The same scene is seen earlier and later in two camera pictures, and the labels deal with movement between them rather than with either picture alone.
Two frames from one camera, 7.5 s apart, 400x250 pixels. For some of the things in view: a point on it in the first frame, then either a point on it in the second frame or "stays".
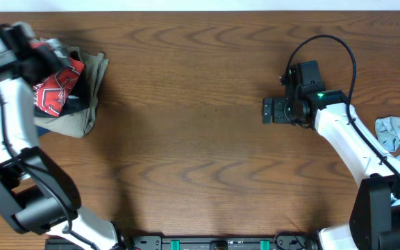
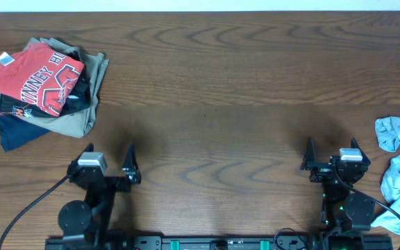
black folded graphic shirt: x=79 y=99 stays
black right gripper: x=277 y=114 → x=321 y=170
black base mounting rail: x=198 y=242 stays
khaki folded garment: x=78 y=123 stays
